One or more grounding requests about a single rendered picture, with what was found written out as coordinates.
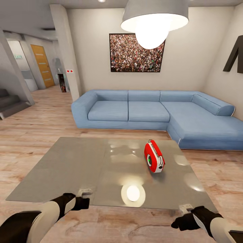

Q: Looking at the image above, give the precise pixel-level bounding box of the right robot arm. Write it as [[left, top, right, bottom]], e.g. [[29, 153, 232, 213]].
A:
[[171, 204, 243, 243]]

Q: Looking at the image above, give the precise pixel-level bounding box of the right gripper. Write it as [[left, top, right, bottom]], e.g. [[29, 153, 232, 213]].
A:
[[171, 213, 199, 231]]

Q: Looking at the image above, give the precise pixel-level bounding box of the radio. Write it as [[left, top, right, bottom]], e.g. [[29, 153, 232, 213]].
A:
[[144, 140, 165, 173]]

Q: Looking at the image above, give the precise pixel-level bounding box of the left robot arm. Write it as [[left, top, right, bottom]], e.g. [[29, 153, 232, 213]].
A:
[[0, 188, 93, 243]]

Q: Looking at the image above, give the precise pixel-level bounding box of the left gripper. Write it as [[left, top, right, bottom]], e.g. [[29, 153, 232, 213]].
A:
[[75, 197, 90, 211]]

